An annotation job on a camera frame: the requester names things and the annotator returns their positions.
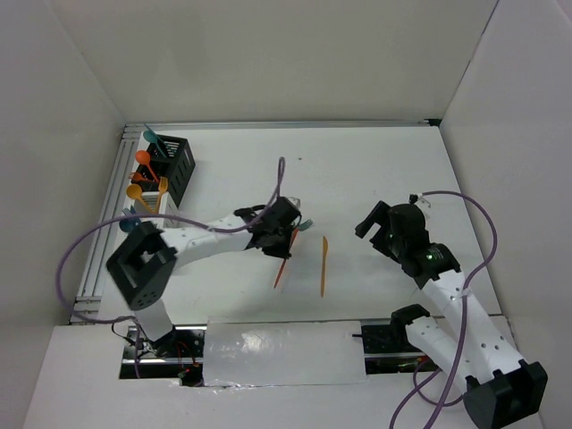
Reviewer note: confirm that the yellow knife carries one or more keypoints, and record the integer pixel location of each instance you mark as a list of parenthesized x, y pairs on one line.
[(325, 248)]

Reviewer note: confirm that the white foil panel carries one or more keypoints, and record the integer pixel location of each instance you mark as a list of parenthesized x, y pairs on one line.
[(290, 354)]

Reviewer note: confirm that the aluminium frame rail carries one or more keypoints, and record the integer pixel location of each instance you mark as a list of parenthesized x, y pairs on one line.
[(248, 125)]

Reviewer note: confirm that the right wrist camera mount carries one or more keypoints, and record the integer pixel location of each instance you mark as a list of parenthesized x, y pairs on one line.
[(419, 199)]

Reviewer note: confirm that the black utensil caddy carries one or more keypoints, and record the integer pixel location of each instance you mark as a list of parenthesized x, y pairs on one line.
[(171, 157)]

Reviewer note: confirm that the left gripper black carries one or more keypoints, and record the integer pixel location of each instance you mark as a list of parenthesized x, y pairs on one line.
[(282, 251)]

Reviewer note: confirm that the teal spoon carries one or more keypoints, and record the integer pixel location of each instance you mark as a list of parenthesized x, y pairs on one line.
[(151, 137)]

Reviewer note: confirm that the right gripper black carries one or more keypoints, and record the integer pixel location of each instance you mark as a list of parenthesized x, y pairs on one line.
[(381, 214)]

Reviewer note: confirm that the yellow spoon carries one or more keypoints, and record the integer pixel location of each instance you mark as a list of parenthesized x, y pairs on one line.
[(134, 191)]

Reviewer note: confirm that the yellow fork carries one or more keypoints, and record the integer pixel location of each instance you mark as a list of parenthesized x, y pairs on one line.
[(163, 186)]

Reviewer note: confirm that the teal fork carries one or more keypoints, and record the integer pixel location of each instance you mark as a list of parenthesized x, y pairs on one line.
[(305, 225)]

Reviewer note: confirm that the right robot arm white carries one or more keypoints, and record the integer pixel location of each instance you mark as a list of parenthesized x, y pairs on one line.
[(498, 386)]

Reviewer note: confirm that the white utensil caddy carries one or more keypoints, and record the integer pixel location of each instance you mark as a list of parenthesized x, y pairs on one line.
[(165, 206)]

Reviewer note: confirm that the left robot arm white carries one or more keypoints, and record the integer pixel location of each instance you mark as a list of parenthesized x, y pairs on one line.
[(142, 265)]

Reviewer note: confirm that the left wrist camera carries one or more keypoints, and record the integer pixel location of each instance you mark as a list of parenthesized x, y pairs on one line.
[(295, 201)]

